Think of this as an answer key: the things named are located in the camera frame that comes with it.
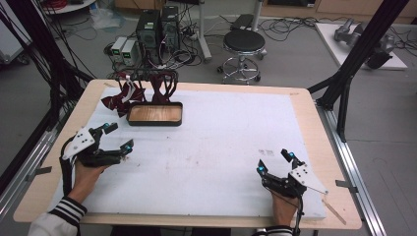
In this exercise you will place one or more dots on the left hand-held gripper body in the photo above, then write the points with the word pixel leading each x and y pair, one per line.
pixel 78 142

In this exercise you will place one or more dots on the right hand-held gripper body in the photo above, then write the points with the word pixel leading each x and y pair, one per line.
pixel 303 177

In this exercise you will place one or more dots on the striped dark red bow tie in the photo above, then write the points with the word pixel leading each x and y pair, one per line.
pixel 119 98

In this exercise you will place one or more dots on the black rack with wooden tray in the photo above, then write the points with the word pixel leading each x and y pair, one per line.
pixel 154 113

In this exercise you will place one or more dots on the plain dark red bow tie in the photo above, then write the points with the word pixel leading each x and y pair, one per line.
pixel 160 91

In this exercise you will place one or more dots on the person's right hand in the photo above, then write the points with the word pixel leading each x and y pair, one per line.
pixel 284 209

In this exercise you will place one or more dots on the person's left hand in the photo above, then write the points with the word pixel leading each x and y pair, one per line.
pixel 86 180

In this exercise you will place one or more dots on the thin wooden stick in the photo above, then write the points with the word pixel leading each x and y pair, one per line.
pixel 334 212

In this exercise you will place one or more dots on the white foam mat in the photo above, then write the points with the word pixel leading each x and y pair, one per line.
pixel 213 147

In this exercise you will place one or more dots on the white power supply unit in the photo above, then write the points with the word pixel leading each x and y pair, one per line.
pixel 118 47
pixel 129 52

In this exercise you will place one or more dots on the black computer tower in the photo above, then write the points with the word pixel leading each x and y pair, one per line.
pixel 170 28
pixel 148 32

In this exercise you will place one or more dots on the clear plastic bag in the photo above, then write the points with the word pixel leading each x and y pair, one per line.
pixel 106 18

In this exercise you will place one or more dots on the white floor board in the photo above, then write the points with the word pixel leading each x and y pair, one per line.
pixel 331 42

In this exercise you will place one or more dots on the black round stool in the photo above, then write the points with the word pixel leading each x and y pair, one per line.
pixel 244 41

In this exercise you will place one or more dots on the grey desk leg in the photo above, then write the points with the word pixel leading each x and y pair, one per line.
pixel 204 36

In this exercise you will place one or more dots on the flat black box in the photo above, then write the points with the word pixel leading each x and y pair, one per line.
pixel 242 22

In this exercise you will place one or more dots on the metal bracket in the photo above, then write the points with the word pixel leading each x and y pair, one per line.
pixel 345 186
pixel 37 173

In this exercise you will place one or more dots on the aluminium rail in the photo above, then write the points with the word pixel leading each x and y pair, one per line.
pixel 354 177
pixel 29 157

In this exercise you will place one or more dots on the black metal frame post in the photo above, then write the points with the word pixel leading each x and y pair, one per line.
pixel 32 39
pixel 360 49

